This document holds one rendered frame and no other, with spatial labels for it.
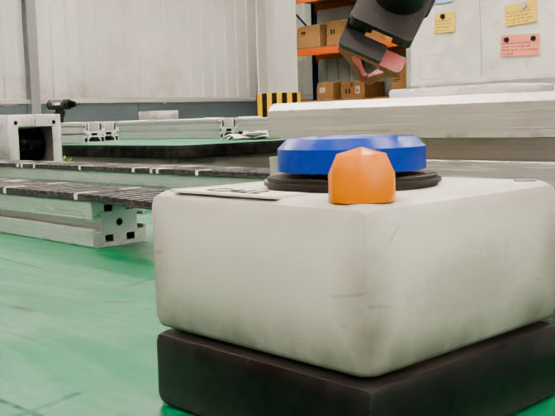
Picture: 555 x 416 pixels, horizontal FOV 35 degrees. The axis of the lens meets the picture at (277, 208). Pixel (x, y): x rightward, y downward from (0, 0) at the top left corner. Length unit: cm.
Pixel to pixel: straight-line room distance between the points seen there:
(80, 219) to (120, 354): 29
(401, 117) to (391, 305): 15
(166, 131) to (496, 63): 145
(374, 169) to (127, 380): 12
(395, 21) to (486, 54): 290
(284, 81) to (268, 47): 43
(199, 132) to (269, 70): 509
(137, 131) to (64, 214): 352
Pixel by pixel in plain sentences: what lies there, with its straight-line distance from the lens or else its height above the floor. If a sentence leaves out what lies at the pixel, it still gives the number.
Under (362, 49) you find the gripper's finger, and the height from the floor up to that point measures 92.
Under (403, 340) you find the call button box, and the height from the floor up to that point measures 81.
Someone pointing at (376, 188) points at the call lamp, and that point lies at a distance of 19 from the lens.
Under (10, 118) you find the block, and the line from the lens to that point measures 134.
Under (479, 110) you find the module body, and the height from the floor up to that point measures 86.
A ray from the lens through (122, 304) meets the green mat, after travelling 39.
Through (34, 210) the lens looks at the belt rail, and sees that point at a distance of 63.
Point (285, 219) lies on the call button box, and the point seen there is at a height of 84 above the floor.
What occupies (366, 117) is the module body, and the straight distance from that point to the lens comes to 34.
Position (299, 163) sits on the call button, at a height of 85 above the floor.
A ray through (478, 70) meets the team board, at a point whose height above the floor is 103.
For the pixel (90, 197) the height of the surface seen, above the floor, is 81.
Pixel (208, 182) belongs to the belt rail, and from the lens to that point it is 77.
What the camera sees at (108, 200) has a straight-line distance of 54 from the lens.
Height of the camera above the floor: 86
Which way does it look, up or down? 6 degrees down
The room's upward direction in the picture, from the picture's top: 2 degrees counter-clockwise
